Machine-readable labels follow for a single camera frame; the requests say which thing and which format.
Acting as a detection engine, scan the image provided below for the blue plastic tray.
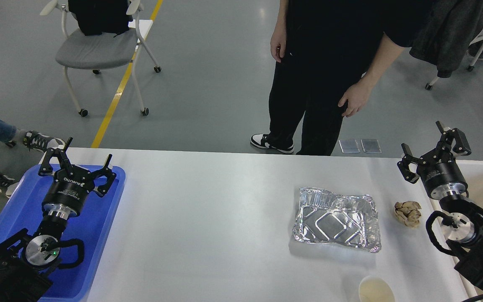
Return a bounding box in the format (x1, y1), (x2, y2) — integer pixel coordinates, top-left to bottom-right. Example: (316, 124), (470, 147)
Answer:
(0, 166), (126, 302)

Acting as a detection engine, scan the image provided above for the metal floor plate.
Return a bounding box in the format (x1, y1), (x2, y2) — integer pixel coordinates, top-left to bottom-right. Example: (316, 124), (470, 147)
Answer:
(338, 139), (361, 154)
(361, 139), (382, 154)

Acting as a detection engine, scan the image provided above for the black bag on chair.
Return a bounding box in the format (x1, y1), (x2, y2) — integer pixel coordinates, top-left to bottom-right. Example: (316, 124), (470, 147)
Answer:
(68, 0), (132, 36)

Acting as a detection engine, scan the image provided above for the crumpled brown paper ball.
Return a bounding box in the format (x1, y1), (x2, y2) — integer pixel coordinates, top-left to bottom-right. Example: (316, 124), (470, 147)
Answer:
(393, 200), (422, 228)

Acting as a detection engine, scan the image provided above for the crumpled aluminium foil tray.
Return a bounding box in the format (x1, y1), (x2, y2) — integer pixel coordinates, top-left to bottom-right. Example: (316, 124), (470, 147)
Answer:
(293, 187), (382, 253)

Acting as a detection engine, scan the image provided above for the white chair with jacket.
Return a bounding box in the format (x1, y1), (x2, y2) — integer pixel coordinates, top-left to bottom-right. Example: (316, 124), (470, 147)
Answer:
(425, 17), (483, 91)

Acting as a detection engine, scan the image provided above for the dark grey hanging jacket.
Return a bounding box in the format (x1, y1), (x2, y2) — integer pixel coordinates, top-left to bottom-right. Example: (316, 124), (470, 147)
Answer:
(409, 0), (483, 78)

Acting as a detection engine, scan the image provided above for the right metal floor plate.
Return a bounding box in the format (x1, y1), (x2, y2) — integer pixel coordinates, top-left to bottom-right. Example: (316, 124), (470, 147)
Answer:
(361, 139), (382, 154)

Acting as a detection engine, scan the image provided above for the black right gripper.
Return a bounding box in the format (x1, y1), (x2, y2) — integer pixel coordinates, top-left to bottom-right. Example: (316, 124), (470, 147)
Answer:
(397, 122), (472, 199)

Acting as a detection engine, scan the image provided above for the person in black clothes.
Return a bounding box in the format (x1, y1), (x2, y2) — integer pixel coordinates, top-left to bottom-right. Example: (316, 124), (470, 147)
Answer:
(250, 0), (434, 156)

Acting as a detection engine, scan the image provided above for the left metal floor plate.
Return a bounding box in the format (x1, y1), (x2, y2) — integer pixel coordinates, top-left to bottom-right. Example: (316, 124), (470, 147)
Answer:
(338, 139), (361, 154)

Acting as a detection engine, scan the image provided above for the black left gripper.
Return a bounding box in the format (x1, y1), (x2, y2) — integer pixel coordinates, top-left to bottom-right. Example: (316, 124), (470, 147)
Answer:
(38, 137), (117, 217)

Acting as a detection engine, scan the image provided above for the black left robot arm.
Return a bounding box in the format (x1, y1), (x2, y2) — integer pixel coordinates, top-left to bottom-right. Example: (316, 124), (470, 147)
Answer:
(0, 138), (117, 302)

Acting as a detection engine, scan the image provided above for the white paper cup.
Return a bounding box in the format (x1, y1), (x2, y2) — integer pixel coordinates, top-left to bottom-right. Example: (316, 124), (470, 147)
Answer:
(358, 276), (396, 302)

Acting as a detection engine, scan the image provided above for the grey white rolling chair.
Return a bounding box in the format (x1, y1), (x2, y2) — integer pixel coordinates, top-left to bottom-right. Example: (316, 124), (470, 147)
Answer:
(40, 0), (162, 117)

